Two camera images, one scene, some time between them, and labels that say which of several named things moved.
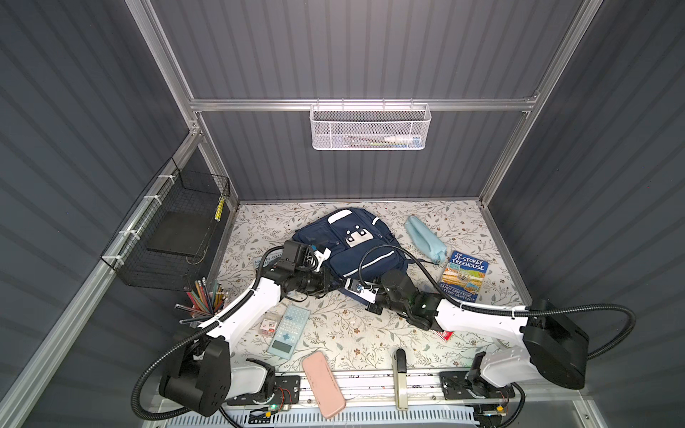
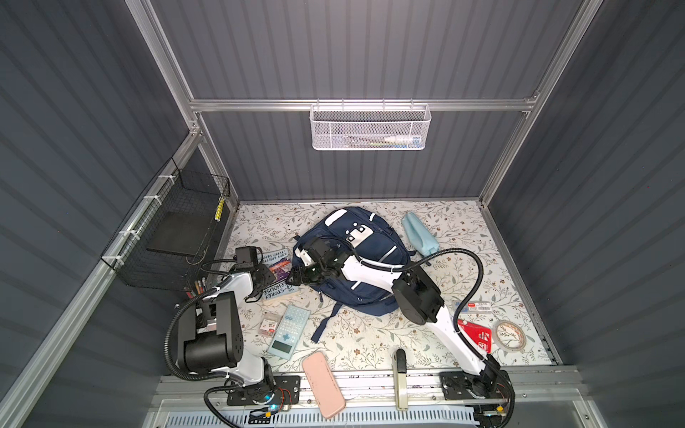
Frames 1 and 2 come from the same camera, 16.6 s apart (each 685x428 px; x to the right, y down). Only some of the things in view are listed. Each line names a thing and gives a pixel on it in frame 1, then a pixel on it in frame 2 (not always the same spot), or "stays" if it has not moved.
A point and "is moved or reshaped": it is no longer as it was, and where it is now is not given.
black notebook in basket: x=181 y=234 stays
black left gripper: x=322 y=273 -> x=267 y=275
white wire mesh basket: x=369 y=127 stays
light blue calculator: x=289 y=332 stays
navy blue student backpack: x=359 y=245 is moved or reshaped
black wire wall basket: x=166 y=242 stays
